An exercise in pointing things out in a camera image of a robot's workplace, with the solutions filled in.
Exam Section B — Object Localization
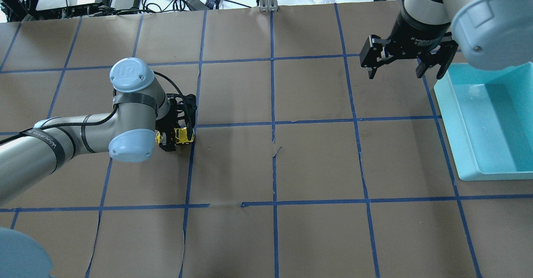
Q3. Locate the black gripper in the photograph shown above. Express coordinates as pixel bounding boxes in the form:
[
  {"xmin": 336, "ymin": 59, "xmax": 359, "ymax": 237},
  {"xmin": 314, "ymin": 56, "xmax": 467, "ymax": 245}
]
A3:
[
  {"xmin": 156, "ymin": 94, "xmax": 197, "ymax": 152},
  {"xmin": 360, "ymin": 11, "xmax": 458, "ymax": 80}
]

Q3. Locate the yellow toy beetle car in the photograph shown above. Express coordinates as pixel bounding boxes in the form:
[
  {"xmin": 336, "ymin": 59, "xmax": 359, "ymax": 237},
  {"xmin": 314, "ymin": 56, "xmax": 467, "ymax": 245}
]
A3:
[{"xmin": 156, "ymin": 128, "xmax": 195, "ymax": 145}]

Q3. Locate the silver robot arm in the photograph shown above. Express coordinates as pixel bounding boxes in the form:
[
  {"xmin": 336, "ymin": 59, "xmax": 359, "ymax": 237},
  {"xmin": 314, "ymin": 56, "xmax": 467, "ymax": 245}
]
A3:
[
  {"xmin": 360, "ymin": 0, "xmax": 533, "ymax": 79},
  {"xmin": 0, "ymin": 58, "xmax": 197, "ymax": 205}
]

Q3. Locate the turquoise plastic bin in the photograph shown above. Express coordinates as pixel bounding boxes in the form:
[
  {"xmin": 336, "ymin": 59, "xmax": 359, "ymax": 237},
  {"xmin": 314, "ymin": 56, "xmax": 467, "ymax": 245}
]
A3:
[{"xmin": 434, "ymin": 62, "xmax": 533, "ymax": 181}]

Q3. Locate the brown paper table mat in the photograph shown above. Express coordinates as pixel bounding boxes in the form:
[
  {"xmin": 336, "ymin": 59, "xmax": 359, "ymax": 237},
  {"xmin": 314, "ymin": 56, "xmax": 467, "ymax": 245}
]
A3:
[{"xmin": 1, "ymin": 1, "xmax": 532, "ymax": 278}]

